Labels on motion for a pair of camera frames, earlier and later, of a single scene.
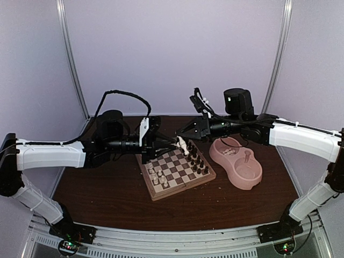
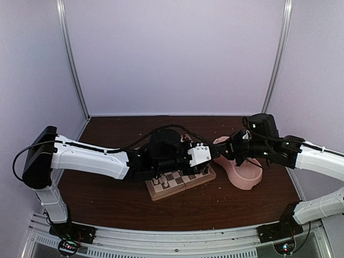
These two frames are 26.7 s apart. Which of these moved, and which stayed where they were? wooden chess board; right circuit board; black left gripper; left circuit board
Moved: black left gripper
Stayed: left circuit board; right circuit board; wooden chess board
